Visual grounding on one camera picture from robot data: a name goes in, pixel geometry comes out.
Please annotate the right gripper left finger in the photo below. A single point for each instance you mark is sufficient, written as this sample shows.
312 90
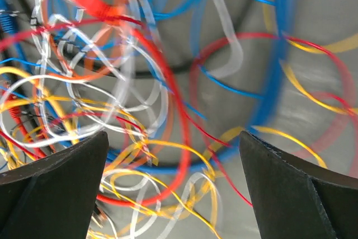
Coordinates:
54 197

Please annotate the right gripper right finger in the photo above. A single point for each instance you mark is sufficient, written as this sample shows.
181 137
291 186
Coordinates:
293 198

